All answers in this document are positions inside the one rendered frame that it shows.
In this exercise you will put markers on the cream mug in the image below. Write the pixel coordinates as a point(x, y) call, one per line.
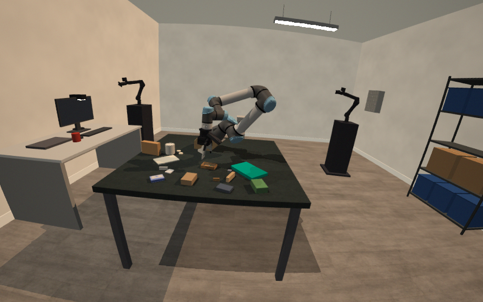
point(170, 148)

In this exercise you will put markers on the beige flat rectangular board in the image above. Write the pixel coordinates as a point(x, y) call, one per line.
point(166, 159)

